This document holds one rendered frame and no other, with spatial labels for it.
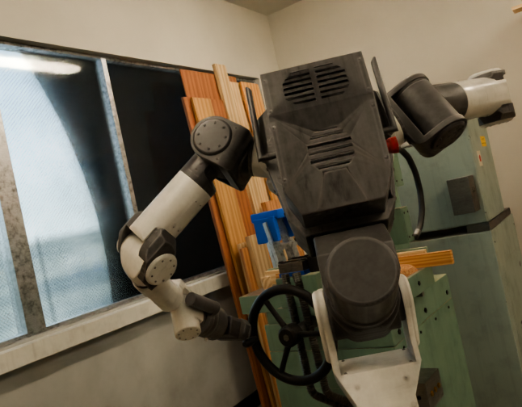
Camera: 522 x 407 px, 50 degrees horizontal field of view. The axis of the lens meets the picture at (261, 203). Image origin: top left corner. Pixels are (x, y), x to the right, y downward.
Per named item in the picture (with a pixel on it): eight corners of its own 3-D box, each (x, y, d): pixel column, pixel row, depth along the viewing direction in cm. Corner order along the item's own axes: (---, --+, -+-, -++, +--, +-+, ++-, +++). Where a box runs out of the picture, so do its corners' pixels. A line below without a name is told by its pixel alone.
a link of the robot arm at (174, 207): (129, 271, 112) (204, 187, 115) (98, 238, 120) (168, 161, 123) (160, 291, 121) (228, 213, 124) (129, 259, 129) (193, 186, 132)
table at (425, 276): (224, 322, 182) (220, 304, 182) (275, 299, 207) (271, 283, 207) (400, 309, 147) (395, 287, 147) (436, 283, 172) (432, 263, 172)
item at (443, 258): (277, 285, 199) (275, 274, 199) (280, 283, 200) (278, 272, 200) (452, 264, 163) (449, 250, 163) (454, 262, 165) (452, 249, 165)
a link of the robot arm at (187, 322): (197, 349, 145) (166, 339, 137) (190, 313, 152) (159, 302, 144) (229, 328, 141) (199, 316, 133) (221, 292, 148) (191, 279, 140)
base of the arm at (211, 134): (243, 169, 111) (254, 117, 115) (183, 163, 114) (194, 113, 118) (258, 194, 125) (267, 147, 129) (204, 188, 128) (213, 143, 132)
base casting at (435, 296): (268, 351, 185) (262, 325, 185) (345, 306, 232) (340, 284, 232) (396, 347, 159) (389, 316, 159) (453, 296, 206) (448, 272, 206)
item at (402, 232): (382, 246, 192) (375, 212, 192) (390, 243, 198) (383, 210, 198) (409, 243, 186) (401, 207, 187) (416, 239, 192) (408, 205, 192)
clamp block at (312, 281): (279, 308, 169) (273, 279, 169) (302, 297, 180) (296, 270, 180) (322, 304, 160) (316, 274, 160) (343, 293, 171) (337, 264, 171)
